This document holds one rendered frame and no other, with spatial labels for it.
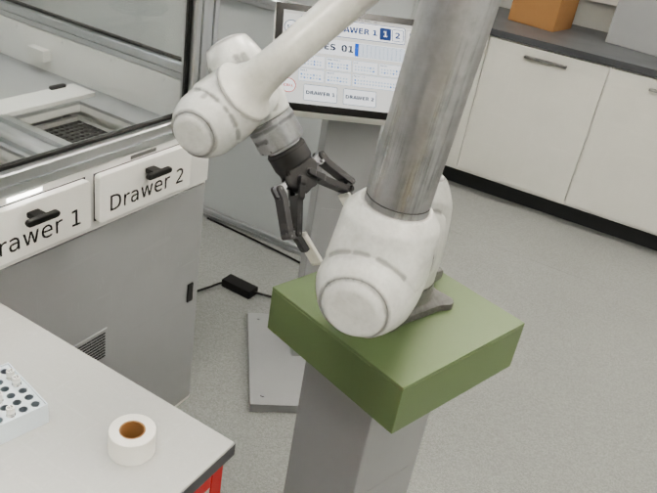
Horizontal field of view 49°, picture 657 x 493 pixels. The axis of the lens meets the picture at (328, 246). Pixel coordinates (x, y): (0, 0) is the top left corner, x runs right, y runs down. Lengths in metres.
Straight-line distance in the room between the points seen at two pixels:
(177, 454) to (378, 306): 0.39
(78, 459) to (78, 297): 0.61
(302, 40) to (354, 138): 1.08
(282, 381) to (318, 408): 0.92
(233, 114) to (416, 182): 0.29
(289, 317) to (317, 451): 0.35
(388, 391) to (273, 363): 1.32
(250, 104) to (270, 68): 0.06
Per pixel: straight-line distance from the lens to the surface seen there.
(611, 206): 4.04
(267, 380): 2.43
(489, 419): 2.56
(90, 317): 1.76
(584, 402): 2.81
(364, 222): 1.05
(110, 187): 1.61
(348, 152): 2.16
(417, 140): 1.00
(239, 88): 1.11
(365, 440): 1.45
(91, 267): 1.69
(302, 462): 1.65
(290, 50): 1.09
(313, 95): 2.01
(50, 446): 1.19
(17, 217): 1.47
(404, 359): 1.25
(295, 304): 1.33
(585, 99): 3.91
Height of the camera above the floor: 1.60
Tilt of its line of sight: 29 degrees down
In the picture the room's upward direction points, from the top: 10 degrees clockwise
